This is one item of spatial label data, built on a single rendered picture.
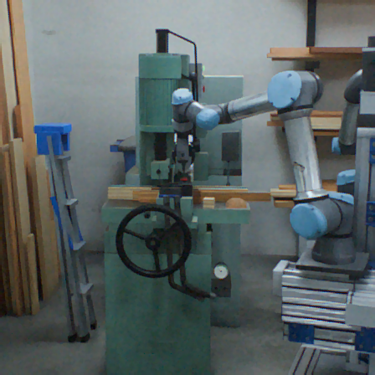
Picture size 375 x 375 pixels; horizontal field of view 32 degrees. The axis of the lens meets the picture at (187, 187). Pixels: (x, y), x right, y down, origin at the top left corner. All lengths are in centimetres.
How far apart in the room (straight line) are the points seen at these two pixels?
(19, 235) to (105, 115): 151
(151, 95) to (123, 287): 79
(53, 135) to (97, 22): 184
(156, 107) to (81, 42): 254
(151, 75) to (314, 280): 104
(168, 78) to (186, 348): 112
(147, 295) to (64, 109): 271
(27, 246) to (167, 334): 146
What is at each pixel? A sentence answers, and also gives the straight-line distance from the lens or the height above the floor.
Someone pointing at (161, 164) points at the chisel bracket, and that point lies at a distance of 276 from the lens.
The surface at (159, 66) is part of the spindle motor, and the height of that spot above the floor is 146.
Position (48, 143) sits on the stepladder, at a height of 107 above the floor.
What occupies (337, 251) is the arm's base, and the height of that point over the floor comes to 86.
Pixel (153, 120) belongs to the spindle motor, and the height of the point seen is 125.
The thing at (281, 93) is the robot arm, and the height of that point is 138.
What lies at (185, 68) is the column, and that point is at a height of 146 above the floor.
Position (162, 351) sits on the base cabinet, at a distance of 287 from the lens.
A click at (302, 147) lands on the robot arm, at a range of 213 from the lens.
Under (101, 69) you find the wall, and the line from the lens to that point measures 515.
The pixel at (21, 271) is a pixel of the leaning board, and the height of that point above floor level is 26.
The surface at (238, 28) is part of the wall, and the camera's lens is 505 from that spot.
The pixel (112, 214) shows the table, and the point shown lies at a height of 87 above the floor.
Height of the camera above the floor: 147
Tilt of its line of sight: 10 degrees down
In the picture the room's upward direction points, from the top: straight up
